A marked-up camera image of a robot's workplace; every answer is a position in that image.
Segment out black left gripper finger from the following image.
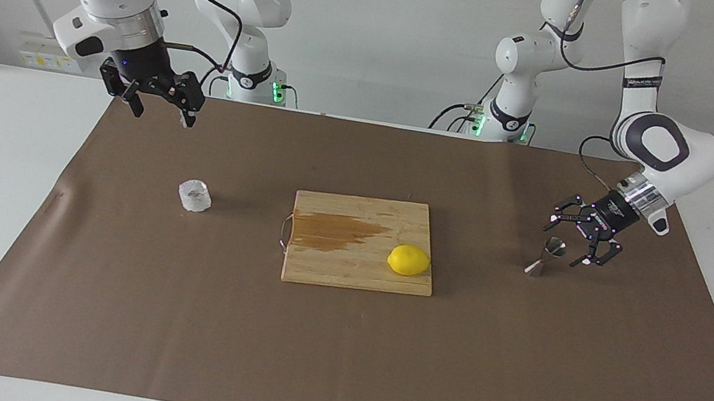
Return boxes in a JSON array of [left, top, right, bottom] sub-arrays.
[[542, 190, 602, 240], [569, 219, 629, 274]]

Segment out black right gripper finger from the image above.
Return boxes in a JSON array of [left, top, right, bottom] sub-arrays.
[[160, 68, 210, 131], [93, 57, 152, 120]]

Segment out steel double jigger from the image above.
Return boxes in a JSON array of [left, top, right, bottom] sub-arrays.
[[523, 233, 569, 282]]

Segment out clear textured glass cup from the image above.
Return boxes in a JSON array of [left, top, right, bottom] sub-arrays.
[[175, 177, 216, 216]]

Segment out yellow lemon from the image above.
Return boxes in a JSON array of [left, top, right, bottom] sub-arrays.
[[385, 241, 433, 281]]

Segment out brown paper table mat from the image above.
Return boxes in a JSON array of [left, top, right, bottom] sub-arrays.
[[0, 64, 714, 401]]

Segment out wooden cutting board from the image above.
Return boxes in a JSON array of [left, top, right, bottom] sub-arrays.
[[273, 183, 446, 304]]

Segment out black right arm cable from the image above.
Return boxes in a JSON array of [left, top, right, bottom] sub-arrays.
[[111, 0, 248, 94]]

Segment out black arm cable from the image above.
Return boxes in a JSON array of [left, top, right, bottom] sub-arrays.
[[539, 6, 673, 196], [111, 0, 248, 94]]

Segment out white wall socket strip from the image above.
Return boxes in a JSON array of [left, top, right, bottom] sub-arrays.
[[17, 32, 88, 76]]

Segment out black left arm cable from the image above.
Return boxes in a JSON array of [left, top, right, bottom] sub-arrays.
[[539, 6, 673, 196]]

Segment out black base cables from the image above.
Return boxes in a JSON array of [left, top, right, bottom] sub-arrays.
[[429, 68, 503, 139]]

